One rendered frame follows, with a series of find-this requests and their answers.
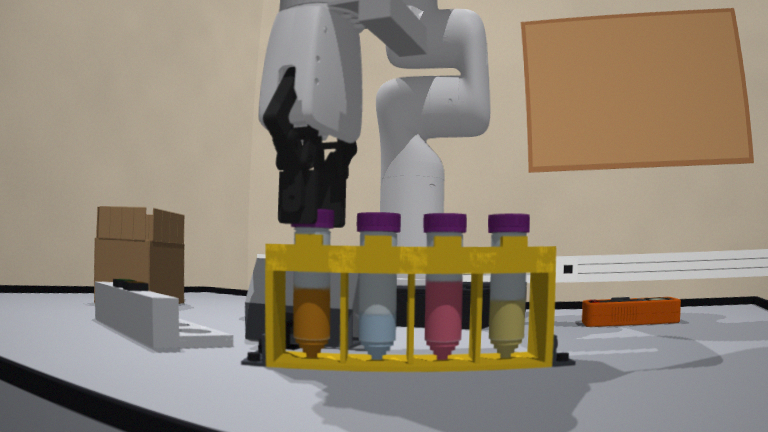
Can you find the purple screw cap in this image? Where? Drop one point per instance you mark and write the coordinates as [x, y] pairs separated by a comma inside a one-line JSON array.
[[445, 222], [325, 220], [509, 223], [378, 221]]

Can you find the grey button housing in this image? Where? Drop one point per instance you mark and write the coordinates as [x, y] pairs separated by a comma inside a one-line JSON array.
[[255, 308]]

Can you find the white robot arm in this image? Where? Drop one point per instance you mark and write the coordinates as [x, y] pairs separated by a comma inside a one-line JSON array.
[[411, 110]]

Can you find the black table edge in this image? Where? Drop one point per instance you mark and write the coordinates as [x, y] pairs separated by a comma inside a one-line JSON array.
[[132, 418]]

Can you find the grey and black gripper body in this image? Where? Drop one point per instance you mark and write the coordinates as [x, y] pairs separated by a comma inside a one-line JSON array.
[[323, 44]]

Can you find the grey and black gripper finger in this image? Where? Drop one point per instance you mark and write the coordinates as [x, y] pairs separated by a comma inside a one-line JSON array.
[[298, 185], [333, 176]]

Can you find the brown cardboard box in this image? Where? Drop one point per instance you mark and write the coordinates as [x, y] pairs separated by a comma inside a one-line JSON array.
[[160, 264]]

